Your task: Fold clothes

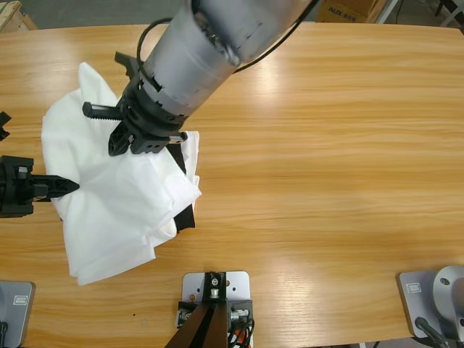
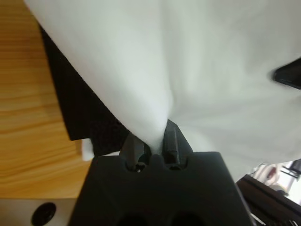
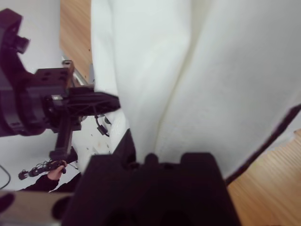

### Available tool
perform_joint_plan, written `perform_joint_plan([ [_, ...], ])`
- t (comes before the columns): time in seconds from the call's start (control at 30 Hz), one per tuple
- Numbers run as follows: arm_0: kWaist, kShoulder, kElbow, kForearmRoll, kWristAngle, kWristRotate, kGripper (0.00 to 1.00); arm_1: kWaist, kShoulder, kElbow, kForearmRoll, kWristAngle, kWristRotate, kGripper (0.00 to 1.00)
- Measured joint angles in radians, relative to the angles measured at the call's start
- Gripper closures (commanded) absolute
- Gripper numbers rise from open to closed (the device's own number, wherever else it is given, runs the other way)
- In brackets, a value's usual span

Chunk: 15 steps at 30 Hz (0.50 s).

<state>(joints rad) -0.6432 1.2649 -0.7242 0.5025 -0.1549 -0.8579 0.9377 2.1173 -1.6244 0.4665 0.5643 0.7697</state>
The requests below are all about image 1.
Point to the white metal frame leg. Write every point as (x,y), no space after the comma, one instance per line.
(386,11)

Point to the cardboard box with AUX print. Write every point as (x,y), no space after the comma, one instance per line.
(344,11)

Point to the white mount plate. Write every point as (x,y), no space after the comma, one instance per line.
(239,286)

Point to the grey base plate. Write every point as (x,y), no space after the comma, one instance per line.
(415,290)
(18,311)

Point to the wooden crate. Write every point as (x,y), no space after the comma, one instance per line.
(12,14)

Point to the dark camera post with bracket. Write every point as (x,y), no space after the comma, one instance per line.
(206,319)

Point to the white T-shirt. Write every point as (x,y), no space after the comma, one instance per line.
(108,203)

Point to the black garment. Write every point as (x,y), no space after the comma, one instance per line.
(185,217)

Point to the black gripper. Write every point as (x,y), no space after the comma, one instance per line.
(16,188)
(152,123)

